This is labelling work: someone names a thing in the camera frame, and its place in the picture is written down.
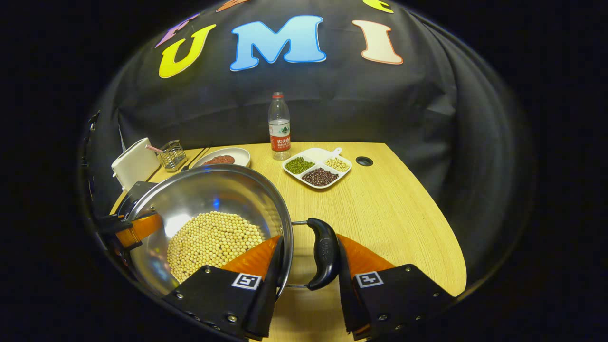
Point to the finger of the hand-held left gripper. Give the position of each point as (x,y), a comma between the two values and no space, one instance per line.
(137,228)

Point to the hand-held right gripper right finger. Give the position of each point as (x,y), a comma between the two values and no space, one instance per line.
(349,299)

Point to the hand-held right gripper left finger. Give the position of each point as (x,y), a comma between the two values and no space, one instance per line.
(268,294)

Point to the black induction cooktop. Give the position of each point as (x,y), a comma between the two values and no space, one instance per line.
(135,192)

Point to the pile of yellow soybeans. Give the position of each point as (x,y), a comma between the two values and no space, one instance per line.
(213,242)

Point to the white toaster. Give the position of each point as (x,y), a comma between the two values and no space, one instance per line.
(135,164)

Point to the pink stick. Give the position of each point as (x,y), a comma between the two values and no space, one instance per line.
(154,148)

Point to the dark chopstick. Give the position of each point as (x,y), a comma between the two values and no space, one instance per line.
(199,156)
(194,158)

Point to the red food heap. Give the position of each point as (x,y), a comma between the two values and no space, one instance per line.
(219,160)

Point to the heap of dark red beans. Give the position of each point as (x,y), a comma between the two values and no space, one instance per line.
(319,176)

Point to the white oval plate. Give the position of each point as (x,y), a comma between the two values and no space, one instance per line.
(242,156)

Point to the heap of green mung beans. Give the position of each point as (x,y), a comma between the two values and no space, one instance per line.
(299,165)

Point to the heap of pale yellow beans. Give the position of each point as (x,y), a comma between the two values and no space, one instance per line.
(337,164)

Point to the white divided dish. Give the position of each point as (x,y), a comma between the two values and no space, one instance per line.
(317,154)

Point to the clear plastic water bottle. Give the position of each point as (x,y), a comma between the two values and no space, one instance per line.
(280,137)

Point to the black backdrop cloth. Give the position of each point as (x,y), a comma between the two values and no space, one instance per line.
(427,118)

